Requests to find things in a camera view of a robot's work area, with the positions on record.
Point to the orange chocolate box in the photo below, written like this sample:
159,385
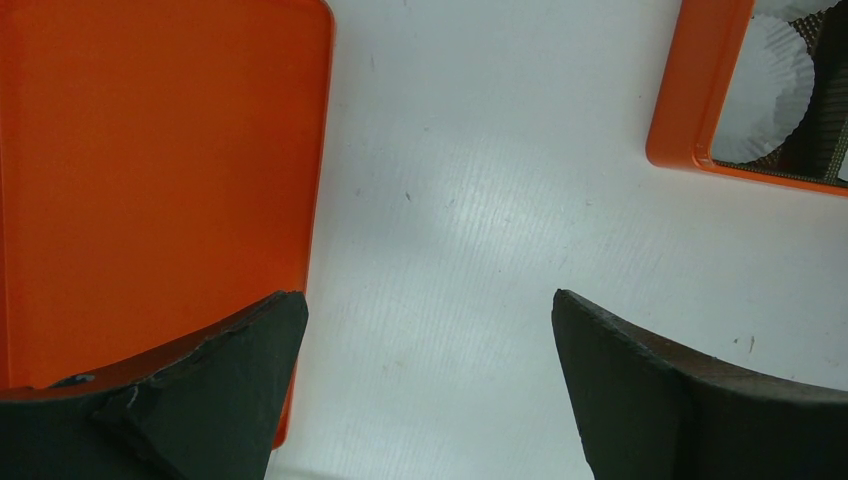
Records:
704,50

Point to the white paper cup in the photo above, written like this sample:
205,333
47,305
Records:
791,10
769,93

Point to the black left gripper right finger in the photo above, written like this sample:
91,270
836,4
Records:
647,407

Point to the orange box lid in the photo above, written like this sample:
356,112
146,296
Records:
160,162

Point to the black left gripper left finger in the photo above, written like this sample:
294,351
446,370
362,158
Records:
204,406

